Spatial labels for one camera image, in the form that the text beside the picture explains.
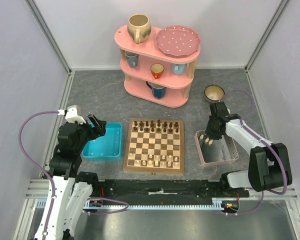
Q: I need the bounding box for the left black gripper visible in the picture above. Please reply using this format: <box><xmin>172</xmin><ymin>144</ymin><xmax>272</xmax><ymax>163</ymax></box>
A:
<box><xmin>73</xmin><ymin>113</ymin><xmax>107</xmax><ymax>153</ymax></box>

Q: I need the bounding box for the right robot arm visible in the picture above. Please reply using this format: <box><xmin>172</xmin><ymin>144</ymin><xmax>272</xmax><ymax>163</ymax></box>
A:
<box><xmin>205</xmin><ymin>101</ymin><xmax>293</xmax><ymax>195</ymax></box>

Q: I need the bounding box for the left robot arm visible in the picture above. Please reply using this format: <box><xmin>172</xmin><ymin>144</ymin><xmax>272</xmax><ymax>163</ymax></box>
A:
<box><xmin>34</xmin><ymin>114</ymin><xmax>107</xmax><ymax>240</ymax></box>

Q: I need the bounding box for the wooden chess board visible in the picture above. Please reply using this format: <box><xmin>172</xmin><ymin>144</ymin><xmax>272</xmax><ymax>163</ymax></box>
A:
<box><xmin>123</xmin><ymin>118</ymin><xmax>185</xmax><ymax>176</ymax></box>

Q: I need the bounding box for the blue plastic bin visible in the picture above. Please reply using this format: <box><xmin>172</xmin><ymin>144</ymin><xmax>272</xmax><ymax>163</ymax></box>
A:
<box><xmin>82</xmin><ymin>122</ymin><xmax>123</xmax><ymax>162</ymax></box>

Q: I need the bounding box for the pink clear plastic tray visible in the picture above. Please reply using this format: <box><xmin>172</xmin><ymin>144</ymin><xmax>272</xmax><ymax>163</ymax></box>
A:
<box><xmin>194</xmin><ymin>130</ymin><xmax>239</xmax><ymax>167</ymax></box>

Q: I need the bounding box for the brown ceramic bowl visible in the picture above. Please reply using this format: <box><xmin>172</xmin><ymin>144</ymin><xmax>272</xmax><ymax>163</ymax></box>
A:
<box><xmin>204</xmin><ymin>84</ymin><xmax>225</xmax><ymax>103</ymax></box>

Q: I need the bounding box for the dark blue mug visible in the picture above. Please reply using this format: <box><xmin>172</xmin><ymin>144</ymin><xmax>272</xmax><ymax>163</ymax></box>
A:
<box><xmin>146</xmin><ymin>81</ymin><xmax>167</xmax><ymax>100</ymax></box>

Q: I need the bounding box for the light blue mug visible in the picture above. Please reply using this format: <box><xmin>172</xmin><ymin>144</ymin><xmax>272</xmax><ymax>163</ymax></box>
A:
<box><xmin>171</xmin><ymin>63</ymin><xmax>188</xmax><ymax>75</ymax></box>

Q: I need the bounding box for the pink three-tier shelf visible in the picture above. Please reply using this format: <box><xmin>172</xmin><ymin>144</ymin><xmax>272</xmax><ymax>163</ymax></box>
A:
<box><xmin>114</xmin><ymin>25</ymin><xmax>201</xmax><ymax>108</ymax></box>

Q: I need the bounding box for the grey-blue mug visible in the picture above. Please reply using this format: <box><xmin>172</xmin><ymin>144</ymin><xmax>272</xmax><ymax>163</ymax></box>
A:
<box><xmin>124</xmin><ymin>51</ymin><xmax>139</xmax><ymax>68</ymax></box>

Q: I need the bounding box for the orange cup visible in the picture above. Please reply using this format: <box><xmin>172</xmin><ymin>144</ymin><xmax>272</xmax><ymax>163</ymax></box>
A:
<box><xmin>150</xmin><ymin>63</ymin><xmax>165</xmax><ymax>80</ymax></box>

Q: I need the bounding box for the pink polka dot plate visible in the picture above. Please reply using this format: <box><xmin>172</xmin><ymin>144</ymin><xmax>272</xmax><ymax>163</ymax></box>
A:
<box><xmin>155</xmin><ymin>25</ymin><xmax>201</xmax><ymax>59</ymax></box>

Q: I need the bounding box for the beige ceramic mug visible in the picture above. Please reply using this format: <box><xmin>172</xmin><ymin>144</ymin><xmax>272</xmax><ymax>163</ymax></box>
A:
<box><xmin>127</xmin><ymin>14</ymin><xmax>152</xmax><ymax>44</ymax></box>

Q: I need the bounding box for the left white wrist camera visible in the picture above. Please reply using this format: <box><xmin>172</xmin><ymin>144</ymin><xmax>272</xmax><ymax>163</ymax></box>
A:
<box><xmin>57</xmin><ymin>105</ymin><xmax>86</xmax><ymax>125</ymax></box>

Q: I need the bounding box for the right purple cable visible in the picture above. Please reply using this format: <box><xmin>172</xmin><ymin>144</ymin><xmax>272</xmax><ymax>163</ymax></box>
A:
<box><xmin>223</xmin><ymin>89</ymin><xmax>290</xmax><ymax>216</ymax></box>

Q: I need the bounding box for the purple cable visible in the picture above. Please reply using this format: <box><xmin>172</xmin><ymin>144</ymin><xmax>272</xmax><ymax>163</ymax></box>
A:
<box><xmin>223</xmin><ymin>89</ymin><xmax>290</xmax><ymax>216</ymax></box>
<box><xmin>18</xmin><ymin>110</ymin><xmax>66</xmax><ymax>238</ymax></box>

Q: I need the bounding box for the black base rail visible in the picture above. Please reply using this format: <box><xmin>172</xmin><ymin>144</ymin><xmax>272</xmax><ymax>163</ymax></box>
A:
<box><xmin>91</xmin><ymin>179</ymin><xmax>250</xmax><ymax>206</ymax></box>

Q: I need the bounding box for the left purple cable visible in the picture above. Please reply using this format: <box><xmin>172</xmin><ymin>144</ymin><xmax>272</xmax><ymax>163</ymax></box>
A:
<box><xmin>18</xmin><ymin>110</ymin><xmax>66</xmax><ymax>238</ymax></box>

